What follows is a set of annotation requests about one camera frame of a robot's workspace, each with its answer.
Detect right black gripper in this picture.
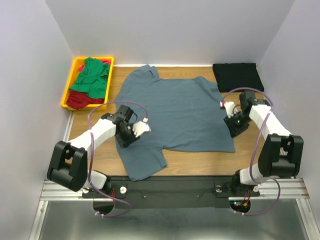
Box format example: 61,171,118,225
223,110,252,137

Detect blue-grey t-shirt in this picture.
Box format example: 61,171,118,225
116,65,235,181

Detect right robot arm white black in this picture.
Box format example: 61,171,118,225
219,87,304,195

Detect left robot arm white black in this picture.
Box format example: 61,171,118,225
46,105,140,192

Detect folded black t-shirt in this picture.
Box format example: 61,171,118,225
212,63,265,93

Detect dark red t-shirt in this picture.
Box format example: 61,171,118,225
66,90,105,110

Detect yellow plastic tray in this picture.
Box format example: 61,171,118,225
61,56,114,111

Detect green t-shirt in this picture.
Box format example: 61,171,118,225
69,57,110,99

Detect pink t-shirt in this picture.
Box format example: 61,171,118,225
78,59,111,72

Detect electronics board with leds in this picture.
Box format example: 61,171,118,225
229,200,251,213

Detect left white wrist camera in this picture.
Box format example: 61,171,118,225
132,117,151,138

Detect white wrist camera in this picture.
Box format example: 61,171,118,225
219,101,239,119
132,117,151,138

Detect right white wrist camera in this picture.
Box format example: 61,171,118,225
219,101,239,119

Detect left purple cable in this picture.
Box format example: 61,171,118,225
86,99,150,218

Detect purple cable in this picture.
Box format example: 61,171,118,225
219,86,281,217
86,99,150,218

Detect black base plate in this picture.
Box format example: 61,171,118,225
82,175,261,210

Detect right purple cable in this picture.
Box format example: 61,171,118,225
219,86,281,217

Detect aluminium frame rail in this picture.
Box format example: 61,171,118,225
28,112,311,240

